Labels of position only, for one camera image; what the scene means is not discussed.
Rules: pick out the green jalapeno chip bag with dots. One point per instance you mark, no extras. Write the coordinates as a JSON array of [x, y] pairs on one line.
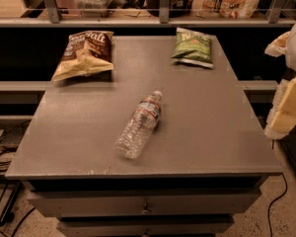
[[193, 48]]

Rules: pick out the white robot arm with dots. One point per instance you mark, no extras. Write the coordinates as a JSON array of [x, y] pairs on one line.
[[290, 56]]

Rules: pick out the colourful snack bag on shelf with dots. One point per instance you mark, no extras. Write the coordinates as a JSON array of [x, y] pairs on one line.
[[231, 9]]

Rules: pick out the brown chip bag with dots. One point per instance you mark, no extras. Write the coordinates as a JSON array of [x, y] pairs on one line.
[[87, 53]]

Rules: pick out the grey cabinet drawer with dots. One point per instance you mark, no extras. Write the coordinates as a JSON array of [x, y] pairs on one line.
[[142, 203], [146, 226]]

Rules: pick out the clear plastic water bottle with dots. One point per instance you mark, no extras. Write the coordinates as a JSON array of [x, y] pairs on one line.
[[140, 126]]

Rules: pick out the lower grey cabinet drawer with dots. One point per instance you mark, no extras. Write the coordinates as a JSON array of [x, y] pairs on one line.
[[146, 226]]

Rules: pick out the metal shelf rail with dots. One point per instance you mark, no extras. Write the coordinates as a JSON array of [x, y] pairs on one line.
[[129, 13]]

